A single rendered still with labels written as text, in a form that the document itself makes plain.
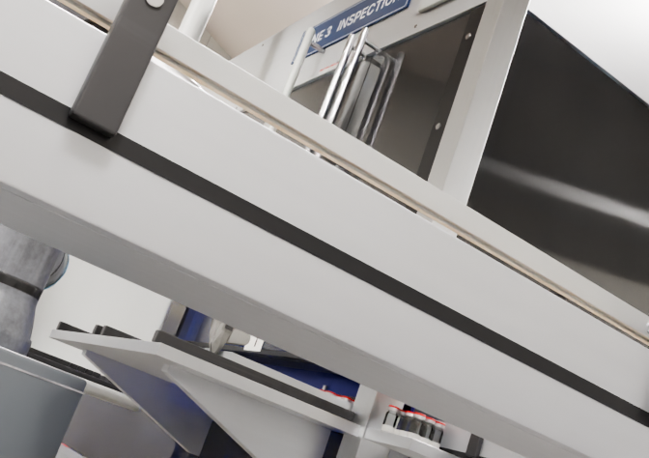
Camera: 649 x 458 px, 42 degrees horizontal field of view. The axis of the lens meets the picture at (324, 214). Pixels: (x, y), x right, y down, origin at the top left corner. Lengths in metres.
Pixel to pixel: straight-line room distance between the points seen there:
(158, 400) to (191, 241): 1.53
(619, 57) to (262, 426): 1.14
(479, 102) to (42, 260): 0.88
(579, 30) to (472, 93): 0.36
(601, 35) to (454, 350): 1.52
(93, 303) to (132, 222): 1.90
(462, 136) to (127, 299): 1.11
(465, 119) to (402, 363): 1.19
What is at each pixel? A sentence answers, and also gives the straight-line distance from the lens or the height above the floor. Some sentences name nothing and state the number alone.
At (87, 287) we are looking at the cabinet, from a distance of 2.33.
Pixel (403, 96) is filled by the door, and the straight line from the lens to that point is 1.94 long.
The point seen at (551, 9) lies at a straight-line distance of 1.90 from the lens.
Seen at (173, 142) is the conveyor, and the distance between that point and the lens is 0.45.
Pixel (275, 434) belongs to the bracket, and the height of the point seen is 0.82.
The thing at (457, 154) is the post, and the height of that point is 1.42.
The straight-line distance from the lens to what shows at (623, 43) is 2.05.
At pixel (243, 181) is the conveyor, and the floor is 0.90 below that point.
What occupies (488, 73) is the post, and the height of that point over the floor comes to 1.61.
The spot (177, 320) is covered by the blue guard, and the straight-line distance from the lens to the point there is 2.47.
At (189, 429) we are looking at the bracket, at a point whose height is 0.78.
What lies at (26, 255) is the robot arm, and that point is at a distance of 1.31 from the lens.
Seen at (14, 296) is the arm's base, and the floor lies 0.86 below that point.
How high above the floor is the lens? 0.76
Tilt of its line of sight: 17 degrees up
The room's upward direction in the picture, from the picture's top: 20 degrees clockwise
